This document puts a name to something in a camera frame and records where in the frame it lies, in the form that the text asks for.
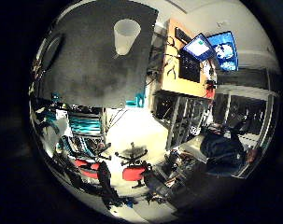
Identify large blue-screen monitor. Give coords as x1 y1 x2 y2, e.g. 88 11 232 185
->
206 30 240 73

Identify translucent white plastic cup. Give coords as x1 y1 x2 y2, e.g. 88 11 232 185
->
113 18 142 57

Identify metal frame rack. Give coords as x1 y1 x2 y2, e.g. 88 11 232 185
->
153 90 214 150

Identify black panel on pegboard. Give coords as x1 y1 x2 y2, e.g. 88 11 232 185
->
177 49 202 84

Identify red office chair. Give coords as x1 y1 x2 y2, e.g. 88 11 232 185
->
114 142 153 189
73 143 112 181

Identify long metal shelf rack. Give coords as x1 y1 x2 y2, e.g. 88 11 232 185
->
214 83 277 147

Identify shelf with teal bins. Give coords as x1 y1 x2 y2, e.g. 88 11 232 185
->
67 106 105 138

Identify person in dark clothes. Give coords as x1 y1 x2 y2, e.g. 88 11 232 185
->
199 122 261 175

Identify wooden desk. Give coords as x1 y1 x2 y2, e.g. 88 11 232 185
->
161 18 217 100

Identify small blue-screen monitor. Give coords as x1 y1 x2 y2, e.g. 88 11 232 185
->
181 33 216 63

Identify teal clamp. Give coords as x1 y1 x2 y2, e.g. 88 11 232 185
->
125 90 147 109

